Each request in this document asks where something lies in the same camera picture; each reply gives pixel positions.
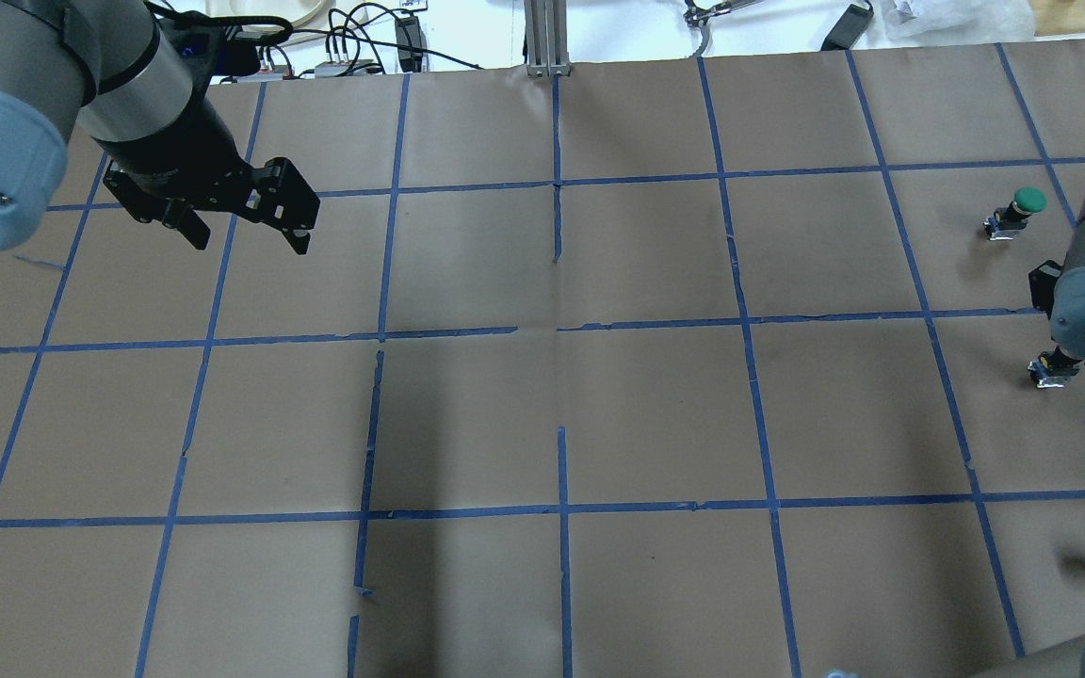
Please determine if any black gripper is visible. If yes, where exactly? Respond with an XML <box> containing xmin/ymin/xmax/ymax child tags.
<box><xmin>90</xmin><ymin>91</ymin><xmax>320</xmax><ymax>256</ymax></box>

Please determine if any push button under arm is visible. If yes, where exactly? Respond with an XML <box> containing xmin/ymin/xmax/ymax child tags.
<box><xmin>1027</xmin><ymin>347</ymin><xmax>1084</xmax><ymax>389</ymax></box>

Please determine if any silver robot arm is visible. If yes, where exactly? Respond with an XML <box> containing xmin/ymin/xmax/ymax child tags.
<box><xmin>0</xmin><ymin>1</ymin><xmax>320</xmax><ymax>256</ymax></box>

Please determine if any green push button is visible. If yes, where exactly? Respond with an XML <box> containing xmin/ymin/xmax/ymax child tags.
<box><xmin>983</xmin><ymin>187</ymin><xmax>1049</xmax><ymax>243</ymax></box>

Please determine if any circuit board far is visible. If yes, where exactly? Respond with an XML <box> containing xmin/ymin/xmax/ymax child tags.
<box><xmin>312</xmin><ymin>57</ymin><xmax>384</xmax><ymax>80</ymax></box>

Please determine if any black power adapter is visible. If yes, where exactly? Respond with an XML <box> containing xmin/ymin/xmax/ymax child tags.
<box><xmin>819</xmin><ymin>1</ymin><xmax>875</xmax><ymax>52</ymax></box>

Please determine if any aluminium frame post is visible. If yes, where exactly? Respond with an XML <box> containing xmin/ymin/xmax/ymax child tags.
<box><xmin>524</xmin><ymin>0</ymin><xmax>572</xmax><ymax>78</ymax></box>

